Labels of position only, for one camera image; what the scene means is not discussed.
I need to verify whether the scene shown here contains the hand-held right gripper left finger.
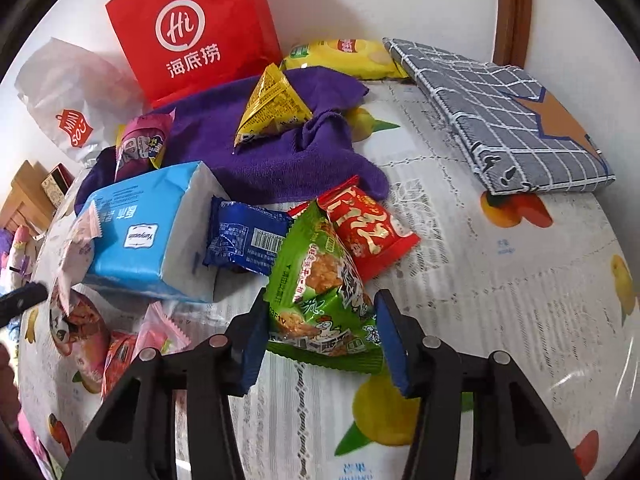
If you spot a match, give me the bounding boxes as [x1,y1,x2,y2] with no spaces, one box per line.
[62,287,271,480]

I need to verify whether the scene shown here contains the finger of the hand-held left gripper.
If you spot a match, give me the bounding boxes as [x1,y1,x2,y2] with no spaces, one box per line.
[0,281,49,328]

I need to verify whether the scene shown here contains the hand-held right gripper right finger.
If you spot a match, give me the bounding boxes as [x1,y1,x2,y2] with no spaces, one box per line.
[372,289,583,480]

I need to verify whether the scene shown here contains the white snack packet red label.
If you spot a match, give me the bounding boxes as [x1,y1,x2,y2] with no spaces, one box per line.
[55,205,103,321]

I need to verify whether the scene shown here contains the green snack packet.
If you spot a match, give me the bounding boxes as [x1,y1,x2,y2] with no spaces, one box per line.
[264,200,385,375]

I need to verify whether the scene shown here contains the light pink snack packet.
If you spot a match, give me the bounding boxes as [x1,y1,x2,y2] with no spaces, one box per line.
[132,302,191,356]

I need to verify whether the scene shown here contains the panda print snack packet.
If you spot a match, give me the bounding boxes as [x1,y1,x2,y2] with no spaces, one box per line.
[50,290,111,393]

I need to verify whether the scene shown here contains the wooden side desk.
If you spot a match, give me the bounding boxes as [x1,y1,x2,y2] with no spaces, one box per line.
[0,160,76,241]

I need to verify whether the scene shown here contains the dark blue snack packet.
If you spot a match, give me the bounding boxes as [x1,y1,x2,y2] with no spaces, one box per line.
[202,196,296,277]

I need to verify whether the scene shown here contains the orange red snack packet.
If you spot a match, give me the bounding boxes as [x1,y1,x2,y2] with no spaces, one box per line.
[102,330,140,401]

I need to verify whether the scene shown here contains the patterned box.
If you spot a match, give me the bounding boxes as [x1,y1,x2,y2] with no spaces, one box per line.
[40,162,76,208]

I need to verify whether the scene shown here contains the blue tissue pack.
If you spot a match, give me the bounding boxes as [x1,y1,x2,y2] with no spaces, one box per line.
[75,161,232,304]

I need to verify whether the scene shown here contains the pink purple snack packet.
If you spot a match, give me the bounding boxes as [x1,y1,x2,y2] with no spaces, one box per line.
[114,112,176,183]

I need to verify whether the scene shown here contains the white plastic bag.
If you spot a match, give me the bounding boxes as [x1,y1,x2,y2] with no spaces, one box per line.
[15,37,146,163]

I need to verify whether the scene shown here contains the purple towel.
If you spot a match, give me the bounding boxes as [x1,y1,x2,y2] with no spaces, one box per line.
[75,67,391,216]

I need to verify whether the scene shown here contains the yellow triangular snack packet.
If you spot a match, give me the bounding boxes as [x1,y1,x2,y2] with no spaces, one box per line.
[234,63,313,148]

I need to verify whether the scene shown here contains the grey plaid folded cloth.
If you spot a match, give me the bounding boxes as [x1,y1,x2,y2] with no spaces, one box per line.
[382,37,617,196]

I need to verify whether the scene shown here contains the yellow chips bag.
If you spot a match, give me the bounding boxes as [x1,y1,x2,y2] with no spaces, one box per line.
[280,39,408,81]

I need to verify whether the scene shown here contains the red paper bag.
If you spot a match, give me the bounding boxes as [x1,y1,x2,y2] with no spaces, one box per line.
[105,0,283,108]

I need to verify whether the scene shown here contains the brown wooden frame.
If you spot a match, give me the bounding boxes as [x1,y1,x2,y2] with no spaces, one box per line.
[492,0,533,68]

